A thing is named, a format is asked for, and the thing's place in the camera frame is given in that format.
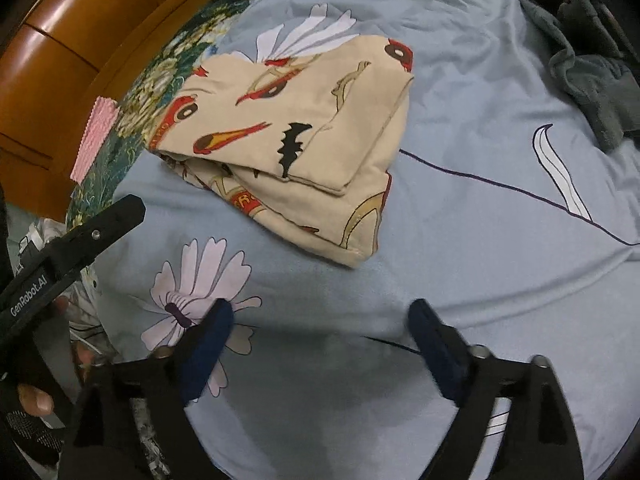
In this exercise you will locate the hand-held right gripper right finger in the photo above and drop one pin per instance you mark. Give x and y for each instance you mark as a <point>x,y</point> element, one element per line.
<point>435,355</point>

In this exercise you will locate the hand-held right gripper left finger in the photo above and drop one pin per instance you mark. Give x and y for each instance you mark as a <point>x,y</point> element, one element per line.
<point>210,345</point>

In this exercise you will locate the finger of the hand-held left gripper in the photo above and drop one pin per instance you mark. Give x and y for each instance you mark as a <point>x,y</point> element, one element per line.
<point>100,230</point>

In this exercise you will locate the beige printed garment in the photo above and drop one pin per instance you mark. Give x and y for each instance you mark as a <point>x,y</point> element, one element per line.
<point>310,125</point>

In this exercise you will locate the person's left hand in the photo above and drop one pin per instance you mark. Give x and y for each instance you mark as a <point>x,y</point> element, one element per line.
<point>35,401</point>

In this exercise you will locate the white patterned cloth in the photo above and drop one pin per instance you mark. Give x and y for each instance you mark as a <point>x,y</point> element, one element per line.
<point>90,310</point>

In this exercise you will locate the pink textured cloth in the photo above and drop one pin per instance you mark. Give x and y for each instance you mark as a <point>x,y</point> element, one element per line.
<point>95,140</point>

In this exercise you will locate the blue floral bedsheet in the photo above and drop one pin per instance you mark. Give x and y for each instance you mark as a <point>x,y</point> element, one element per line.
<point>450,240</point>

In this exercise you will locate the green floral quilt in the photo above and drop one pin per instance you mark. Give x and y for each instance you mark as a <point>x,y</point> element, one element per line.
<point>165,75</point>

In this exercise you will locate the wooden furniture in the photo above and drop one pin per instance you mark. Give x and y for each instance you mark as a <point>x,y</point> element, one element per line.
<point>75,45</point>

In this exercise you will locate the dark grey garment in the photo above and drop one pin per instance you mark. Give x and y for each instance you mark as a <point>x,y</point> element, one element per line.
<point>595,95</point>

